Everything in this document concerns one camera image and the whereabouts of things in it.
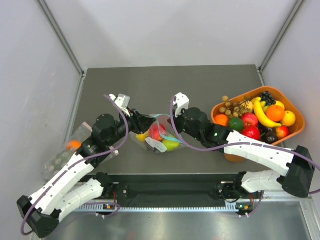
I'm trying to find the fake orange in pink bag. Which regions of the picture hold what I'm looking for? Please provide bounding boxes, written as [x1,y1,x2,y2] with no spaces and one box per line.
[65,140,82,152]

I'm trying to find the fake green pear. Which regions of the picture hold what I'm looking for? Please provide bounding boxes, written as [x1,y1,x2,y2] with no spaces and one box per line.
[162,139,180,152]

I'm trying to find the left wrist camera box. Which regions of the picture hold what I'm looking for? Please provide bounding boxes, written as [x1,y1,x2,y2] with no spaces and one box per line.
[109,94,131,112]

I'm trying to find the clear zip bag blue seal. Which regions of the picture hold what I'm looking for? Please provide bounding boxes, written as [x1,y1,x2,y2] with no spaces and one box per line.
[129,114,186,154]

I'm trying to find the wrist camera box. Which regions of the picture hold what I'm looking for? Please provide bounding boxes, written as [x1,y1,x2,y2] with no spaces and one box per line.
[109,94,131,112]
[172,92,190,118]

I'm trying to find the clear zip bag pink seal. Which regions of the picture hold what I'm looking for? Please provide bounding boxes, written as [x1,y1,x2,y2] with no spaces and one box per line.
[41,121,120,182]

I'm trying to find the fake brown longan bunch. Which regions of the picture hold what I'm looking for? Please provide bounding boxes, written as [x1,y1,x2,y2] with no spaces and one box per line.
[219,96,253,119]

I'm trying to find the fake small red peach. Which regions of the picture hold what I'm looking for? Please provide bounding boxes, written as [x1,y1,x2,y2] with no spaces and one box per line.
[275,125,290,140]

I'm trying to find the fake red apple top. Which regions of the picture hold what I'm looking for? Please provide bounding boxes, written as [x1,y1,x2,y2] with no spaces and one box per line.
[241,113,259,128]

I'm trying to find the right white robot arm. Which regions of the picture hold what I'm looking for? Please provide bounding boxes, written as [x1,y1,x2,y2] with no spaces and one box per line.
[169,107,319,198]

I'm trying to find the fake yellow lemon in bag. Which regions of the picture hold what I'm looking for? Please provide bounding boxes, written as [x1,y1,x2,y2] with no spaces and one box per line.
[136,131,149,142]

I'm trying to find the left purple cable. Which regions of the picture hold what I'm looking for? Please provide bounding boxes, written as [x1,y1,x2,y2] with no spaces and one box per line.
[20,94,130,236]

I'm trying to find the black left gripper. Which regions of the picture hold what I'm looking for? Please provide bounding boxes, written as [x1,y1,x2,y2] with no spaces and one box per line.
[106,107,157,148]

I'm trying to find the fake green lime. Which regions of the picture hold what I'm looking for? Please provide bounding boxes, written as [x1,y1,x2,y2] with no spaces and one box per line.
[228,117,245,132]

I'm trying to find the fake orange left in bin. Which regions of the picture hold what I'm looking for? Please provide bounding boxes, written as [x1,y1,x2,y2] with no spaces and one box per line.
[214,114,229,127]

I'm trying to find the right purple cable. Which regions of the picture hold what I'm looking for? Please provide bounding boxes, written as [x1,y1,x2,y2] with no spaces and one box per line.
[169,98,320,196]

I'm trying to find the fake dark grapes in bag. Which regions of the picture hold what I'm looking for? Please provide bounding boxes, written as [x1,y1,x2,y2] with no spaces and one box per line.
[145,143,161,154]

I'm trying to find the orange plastic fruit bin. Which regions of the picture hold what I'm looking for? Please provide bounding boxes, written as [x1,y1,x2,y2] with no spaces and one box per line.
[211,85,306,163]

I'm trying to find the fake big red apple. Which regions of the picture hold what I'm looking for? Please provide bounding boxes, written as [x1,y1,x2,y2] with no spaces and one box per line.
[241,125,261,141]

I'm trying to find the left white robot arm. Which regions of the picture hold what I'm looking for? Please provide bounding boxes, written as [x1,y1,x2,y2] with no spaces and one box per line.
[17,110,156,239]

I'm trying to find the fake dark plum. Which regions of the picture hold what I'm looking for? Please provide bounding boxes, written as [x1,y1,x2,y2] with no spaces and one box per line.
[262,131,279,145]

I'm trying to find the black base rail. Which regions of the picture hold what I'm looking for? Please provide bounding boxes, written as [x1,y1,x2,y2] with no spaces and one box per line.
[109,173,241,208]

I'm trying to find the fake large orange in bin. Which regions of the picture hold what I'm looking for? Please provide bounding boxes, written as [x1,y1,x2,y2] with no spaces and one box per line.
[266,105,285,122]

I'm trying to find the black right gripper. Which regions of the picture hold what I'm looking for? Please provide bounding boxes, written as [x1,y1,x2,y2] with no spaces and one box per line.
[168,106,203,142]

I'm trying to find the fake dark grapes in bin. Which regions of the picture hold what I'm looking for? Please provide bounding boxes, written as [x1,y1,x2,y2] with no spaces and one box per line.
[259,91,276,106]

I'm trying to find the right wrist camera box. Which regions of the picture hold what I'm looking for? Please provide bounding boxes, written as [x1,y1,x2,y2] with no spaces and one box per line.
[172,92,190,118]

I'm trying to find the fake yellow lemon in bin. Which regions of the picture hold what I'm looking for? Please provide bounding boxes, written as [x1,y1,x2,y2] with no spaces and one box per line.
[280,110,296,127]

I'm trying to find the purple cable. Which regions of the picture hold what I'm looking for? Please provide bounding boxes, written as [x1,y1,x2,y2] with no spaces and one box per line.
[169,98,320,196]
[20,94,130,236]

